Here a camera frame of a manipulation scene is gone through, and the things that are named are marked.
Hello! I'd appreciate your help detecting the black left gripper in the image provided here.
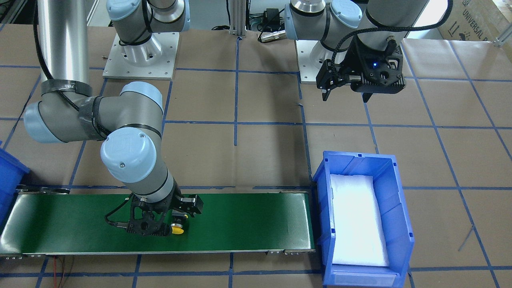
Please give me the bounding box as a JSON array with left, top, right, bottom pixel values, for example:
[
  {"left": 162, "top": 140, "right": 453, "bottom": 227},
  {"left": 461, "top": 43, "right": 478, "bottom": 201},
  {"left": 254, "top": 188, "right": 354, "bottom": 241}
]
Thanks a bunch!
[{"left": 316, "top": 36, "right": 406, "bottom": 103}]

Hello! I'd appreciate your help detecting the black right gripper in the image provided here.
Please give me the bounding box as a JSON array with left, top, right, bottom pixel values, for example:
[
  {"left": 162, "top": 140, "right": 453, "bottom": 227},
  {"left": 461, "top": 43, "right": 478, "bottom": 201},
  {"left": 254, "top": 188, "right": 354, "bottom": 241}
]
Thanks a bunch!
[{"left": 126, "top": 192, "right": 204, "bottom": 236}]

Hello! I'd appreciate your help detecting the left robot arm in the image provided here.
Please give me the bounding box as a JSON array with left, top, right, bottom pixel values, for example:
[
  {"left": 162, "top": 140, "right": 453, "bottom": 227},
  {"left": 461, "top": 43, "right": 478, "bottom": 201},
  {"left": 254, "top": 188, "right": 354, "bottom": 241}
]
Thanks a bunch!
[{"left": 259, "top": 0, "right": 427, "bottom": 102}]

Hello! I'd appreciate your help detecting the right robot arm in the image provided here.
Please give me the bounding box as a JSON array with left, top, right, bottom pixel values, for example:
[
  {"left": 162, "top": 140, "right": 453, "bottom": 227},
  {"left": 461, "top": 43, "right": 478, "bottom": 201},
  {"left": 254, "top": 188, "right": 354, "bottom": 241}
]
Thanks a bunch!
[{"left": 23, "top": 0, "right": 203, "bottom": 236}]

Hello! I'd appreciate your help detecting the black power adapter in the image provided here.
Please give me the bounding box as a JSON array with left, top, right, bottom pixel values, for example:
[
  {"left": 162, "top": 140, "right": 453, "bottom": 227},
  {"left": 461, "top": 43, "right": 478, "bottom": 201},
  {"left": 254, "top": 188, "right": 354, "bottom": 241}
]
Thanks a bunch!
[{"left": 263, "top": 8, "right": 280, "bottom": 26}]

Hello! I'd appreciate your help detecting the cardboard box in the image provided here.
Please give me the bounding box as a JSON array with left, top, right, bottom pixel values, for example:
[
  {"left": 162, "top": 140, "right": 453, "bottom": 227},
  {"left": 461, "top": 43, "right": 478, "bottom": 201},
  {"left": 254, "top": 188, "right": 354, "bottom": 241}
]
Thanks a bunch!
[{"left": 438, "top": 0, "right": 512, "bottom": 41}]

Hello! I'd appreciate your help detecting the green conveyor belt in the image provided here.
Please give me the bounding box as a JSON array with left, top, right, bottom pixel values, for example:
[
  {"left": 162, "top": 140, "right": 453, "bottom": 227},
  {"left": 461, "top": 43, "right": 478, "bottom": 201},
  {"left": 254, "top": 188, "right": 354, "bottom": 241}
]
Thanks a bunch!
[{"left": 1, "top": 192, "right": 315, "bottom": 256}]

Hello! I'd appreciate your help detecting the white foam pad bin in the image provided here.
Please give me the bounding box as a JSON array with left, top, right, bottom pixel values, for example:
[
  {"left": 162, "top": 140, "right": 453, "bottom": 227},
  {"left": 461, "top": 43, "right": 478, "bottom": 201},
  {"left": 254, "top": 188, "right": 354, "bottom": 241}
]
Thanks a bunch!
[{"left": 330, "top": 174, "right": 389, "bottom": 267}]

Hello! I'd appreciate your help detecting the blue bin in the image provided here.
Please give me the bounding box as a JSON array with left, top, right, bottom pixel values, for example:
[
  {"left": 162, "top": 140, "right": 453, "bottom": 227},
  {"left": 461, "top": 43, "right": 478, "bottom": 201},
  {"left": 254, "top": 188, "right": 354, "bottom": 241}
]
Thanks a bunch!
[
  {"left": 0, "top": 149, "right": 30, "bottom": 225},
  {"left": 313, "top": 151, "right": 415, "bottom": 288}
]

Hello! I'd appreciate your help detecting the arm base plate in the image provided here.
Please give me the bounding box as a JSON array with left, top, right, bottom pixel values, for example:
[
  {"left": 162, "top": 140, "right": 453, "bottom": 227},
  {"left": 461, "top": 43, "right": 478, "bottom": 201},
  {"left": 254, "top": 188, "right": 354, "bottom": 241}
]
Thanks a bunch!
[
  {"left": 103, "top": 32, "right": 180, "bottom": 80},
  {"left": 296, "top": 40, "right": 333, "bottom": 84}
]

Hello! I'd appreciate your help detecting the black braided cable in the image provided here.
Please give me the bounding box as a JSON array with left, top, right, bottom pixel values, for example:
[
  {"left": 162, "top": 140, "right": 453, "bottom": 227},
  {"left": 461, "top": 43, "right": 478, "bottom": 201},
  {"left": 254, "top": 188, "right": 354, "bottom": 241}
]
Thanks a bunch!
[{"left": 330, "top": 0, "right": 454, "bottom": 66}]

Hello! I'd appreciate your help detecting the aluminium profile post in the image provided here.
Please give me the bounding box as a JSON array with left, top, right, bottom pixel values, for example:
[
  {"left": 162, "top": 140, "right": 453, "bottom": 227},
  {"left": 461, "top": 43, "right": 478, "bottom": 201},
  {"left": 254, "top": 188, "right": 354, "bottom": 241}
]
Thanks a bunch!
[{"left": 227, "top": 0, "right": 249, "bottom": 38}]

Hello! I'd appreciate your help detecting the red wire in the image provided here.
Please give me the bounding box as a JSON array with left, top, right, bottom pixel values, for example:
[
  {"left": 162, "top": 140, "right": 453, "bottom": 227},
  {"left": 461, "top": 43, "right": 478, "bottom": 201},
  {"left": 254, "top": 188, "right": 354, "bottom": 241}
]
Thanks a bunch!
[{"left": 51, "top": 256, "right": 76, "bottom": 288}]

